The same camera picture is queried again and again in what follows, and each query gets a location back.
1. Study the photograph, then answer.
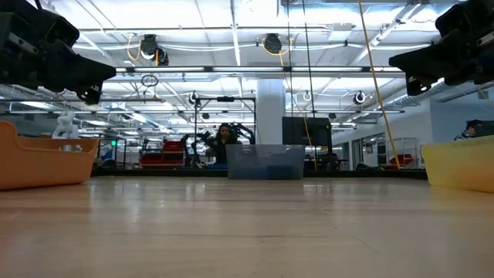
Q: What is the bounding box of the silver ventilation duct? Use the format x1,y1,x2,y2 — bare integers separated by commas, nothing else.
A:
385,80,494,109

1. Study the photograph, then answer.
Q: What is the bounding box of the yellow translucent plastic bin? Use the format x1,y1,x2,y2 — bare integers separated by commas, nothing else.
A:
420,134,494,194

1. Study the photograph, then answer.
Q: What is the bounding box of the orange plastic bin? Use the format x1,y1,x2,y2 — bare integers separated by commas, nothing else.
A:
0,120,100,191

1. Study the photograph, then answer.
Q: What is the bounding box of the black monitor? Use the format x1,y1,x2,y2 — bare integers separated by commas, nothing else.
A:
282,116,333,146

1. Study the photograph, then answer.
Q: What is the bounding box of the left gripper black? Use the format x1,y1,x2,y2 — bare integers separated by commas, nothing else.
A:
0,0,117,106

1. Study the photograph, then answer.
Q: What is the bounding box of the red tool cart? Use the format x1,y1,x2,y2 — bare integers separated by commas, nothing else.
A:
140,139,186,168

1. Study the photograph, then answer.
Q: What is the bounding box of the person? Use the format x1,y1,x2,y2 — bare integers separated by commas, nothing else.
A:
210,122,243,170
453,119,484,142

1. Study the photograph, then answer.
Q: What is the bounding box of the white pillar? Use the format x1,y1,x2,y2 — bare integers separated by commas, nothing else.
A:
256,79,286,146

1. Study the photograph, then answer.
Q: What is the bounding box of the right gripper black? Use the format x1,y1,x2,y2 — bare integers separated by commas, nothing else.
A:
387,0,494,97

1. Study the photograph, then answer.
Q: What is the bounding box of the yellow hanging cable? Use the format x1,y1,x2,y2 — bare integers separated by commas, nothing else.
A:
357,0,403,170

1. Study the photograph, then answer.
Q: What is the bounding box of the black camera stand frame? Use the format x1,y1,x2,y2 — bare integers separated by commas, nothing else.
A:
194,96,259,169

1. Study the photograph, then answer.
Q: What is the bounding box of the black aluminium table frame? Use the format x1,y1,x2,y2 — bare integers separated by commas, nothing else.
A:
92,166,428,180

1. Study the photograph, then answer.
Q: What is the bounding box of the dark wall screen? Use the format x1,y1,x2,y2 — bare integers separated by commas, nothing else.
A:
473,120,494,138

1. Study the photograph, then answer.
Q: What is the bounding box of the grey translucent plastic bin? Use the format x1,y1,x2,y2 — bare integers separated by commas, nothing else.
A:
225,144,306,181

